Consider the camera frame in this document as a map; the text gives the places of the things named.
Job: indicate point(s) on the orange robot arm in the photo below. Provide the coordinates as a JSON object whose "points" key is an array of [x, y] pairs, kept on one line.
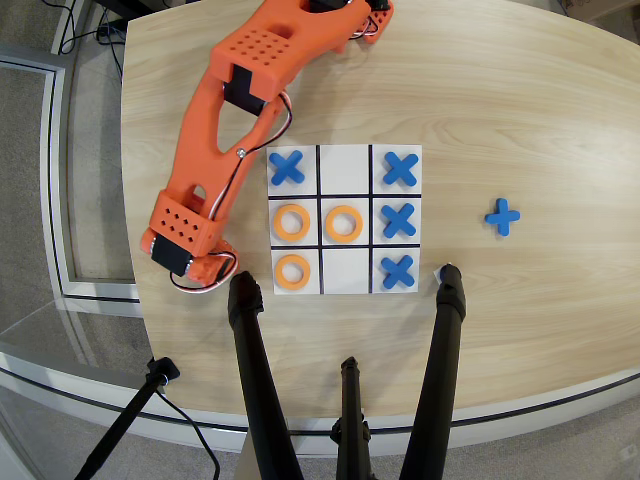
{"points": [[200, 140]]}

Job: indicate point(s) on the blue foam cross piece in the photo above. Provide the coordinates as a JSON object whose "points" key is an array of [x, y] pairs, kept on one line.
{"points": [[286, 168], [502, 217], [399, 272], [400, 170], [398, 220]]}

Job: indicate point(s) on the white tic-tac-toe board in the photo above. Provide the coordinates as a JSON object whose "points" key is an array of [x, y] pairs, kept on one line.
{"points": [[345, 170]]}

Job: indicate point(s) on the black stand pole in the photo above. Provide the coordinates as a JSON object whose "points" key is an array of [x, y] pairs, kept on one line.
{"points": [[125, 415]]}

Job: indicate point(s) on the thin black tripod leg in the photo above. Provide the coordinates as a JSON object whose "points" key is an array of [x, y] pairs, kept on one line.
{"points": [[351, 400]]}

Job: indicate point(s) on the white metal floor frame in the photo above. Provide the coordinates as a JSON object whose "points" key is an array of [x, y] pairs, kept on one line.
{"points": [[52, 200]]}

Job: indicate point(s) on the black camera tripod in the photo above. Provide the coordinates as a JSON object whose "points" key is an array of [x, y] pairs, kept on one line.
{"points": [[50, 385]]}

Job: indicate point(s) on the black furniture frame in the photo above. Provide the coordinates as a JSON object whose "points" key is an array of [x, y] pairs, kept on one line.
{"points": [[130, 5]]}

